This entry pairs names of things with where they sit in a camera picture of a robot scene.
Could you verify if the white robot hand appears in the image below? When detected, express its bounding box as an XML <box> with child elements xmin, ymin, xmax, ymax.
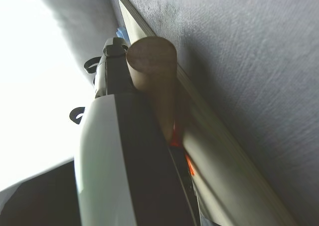
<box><xmin>69</xmin><ymin>36</ymin><xmax>202</xmax><ymax>226</ymax></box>

